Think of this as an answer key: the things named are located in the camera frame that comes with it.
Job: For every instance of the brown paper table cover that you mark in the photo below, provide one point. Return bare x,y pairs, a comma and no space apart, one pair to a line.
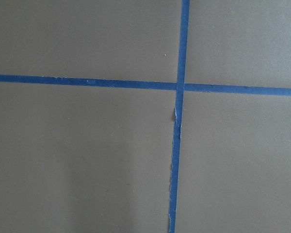
145,116

